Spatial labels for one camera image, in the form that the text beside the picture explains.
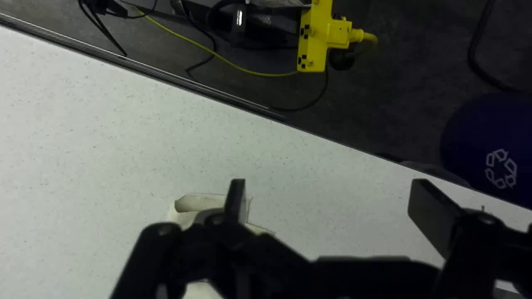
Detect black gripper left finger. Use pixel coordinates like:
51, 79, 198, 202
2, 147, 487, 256
110, 178, 313, 299

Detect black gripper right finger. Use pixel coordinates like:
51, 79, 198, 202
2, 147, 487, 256
407, 178, 532, 299

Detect blue recycling bin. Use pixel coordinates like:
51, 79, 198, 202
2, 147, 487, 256
439, 90, 532, 212

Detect black curved tube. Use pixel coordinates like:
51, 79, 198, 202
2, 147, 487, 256
465, 0, 532, 94

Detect black round plug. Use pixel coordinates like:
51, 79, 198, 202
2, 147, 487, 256
327, 49, 357, 72

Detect yellow power strip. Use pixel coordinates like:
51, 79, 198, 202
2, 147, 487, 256
296, 0, 379, 74

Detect thin yellow cable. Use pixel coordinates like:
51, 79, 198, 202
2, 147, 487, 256
145, 16, 301, 80

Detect thin black floor cable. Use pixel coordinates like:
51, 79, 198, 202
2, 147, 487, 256
78, 0, 130, 57

